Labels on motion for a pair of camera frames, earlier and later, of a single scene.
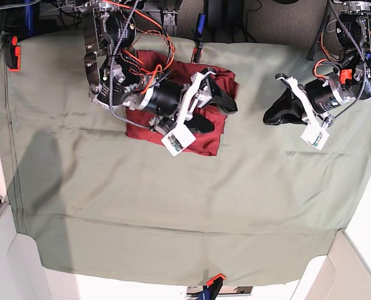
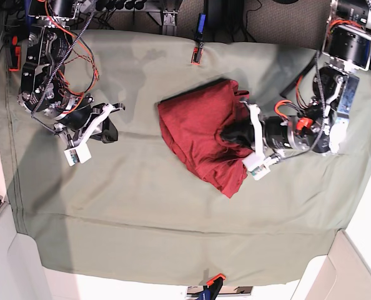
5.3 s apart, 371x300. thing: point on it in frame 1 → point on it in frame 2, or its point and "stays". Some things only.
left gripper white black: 315,98 → 273,133
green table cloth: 96,205 stays
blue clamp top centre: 200,41 stays
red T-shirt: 138,122 → 191,123
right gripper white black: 177,104 → 80,125
